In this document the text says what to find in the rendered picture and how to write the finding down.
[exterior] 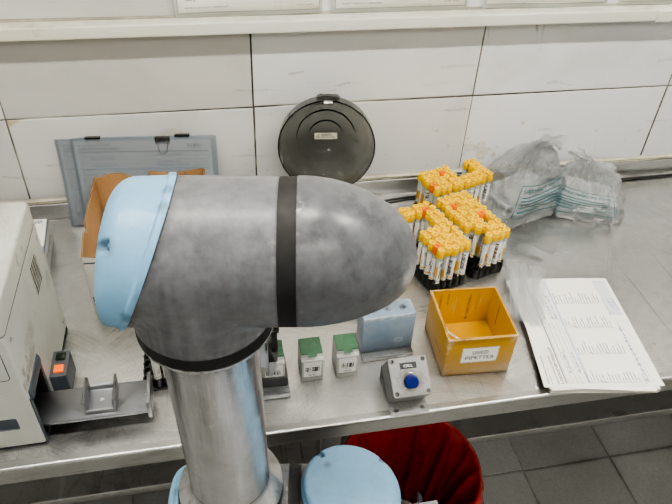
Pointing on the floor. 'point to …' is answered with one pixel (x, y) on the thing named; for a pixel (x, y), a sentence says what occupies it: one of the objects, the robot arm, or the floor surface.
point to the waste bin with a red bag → (428, 462)
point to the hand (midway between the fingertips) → (272, 357)
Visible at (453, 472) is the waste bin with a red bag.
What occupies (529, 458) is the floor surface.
